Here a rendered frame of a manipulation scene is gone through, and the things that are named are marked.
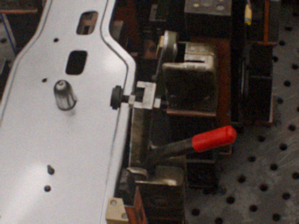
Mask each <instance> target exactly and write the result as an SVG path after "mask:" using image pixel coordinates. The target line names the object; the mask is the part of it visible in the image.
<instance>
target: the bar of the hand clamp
mask: <svg viewBox="0 0 299 224"><path fill-rule="evenodd" d="M156 87H157V85H156V84H155V83H149V82H139V81H138V82H137V89H136V92H130V95H125V94H123V90H124V89H122V88H121V86H119V85H116V87H113V89H112V93H111V98H110V107H112V110H116V111H117V110H118V108H121V104H122V103H127V104H128V107H129V108H131V109H133V117H132V126H131V142H130V157H129V161H130V164H129V167H137V168H141V169H145V170H146V166H147V157H148V150H149V144H150V135H151V125H152V116H153V111H156V112H159V109H165V110H167V108H168V101H167V100H161V96H157V95H155V93H156Z"/></svg>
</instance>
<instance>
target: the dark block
mask: <svg viewBox="0 0 299 224"><path fill-rule="evenodd" d="M184 14H185V24H186V35H187V37H188V38H190V42H192V43H208V44H213V45H215V46H216V47H217V54H218V85H219V91H218V101H217V111H216V118H215V129H219V128H222V127H226V126H231V99H232V97H231V38H232V17H233V10H232V0H186V3H185V9H184ZM231 150H232V143H229V144H226V145H223V146H219V147H218V152H219V153H222V158H223V157H230V156H231Z"/></svg>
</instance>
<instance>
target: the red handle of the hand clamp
mask: <svg viewBox="0 0 299 224"><path fill-rule="evenodd" d="M235 137H236V131H235V130H234V129H233V128H232V127H231V126H226V127H222V128H219V129H214V130H211V131H208V132H204V133H201V134H198V135H195V136H194V137H193V138H189V139H185V140H182V141H179V142H175V143H172V144H169V145H163V146H160V147H157V148H153V149H149V150H148V157H147V165H149V164H151V163H155V162H161V161H164V160H168V159H172V158H176V157H179V156H183V155H187V154H190V153H193V152H202V151H206V150H209V149H212V148H216V147H219V146H223V145H226V144H230V143H233V142H234V141H235Z"/></svg>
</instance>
